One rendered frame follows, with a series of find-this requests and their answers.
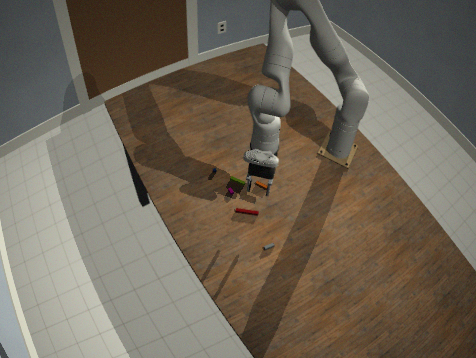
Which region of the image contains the red rod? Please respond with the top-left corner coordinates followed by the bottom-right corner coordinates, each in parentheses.
top-left (235, 208), bottom-right (259, 216)

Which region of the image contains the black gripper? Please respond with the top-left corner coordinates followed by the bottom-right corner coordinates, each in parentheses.
top-left (244, 133), bottom-right (279, 196)

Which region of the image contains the orange rod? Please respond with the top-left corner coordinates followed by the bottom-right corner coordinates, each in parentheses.
top-left (256, 181), bottom-right (267, 190)

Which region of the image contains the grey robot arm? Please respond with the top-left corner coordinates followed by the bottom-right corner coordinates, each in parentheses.
top-left (248, 0), bottom-right (369, 158)

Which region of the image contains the lime green rod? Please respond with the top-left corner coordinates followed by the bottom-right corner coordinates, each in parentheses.
top-left (230, 176), bottom-right (245, 186)

